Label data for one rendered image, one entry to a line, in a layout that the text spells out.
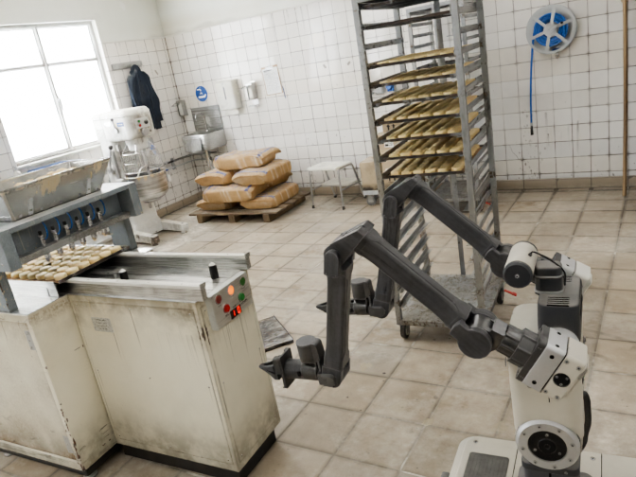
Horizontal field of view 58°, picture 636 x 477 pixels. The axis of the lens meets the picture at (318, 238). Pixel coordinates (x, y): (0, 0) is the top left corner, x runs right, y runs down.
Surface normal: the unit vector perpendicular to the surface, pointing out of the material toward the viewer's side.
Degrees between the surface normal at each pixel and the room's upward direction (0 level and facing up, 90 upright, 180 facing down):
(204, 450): 90
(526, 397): 101
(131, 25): 90
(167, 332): 90
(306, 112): 90
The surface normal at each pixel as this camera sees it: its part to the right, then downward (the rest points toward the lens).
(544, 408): -0.38, 0.52
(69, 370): 0.88, 0.00
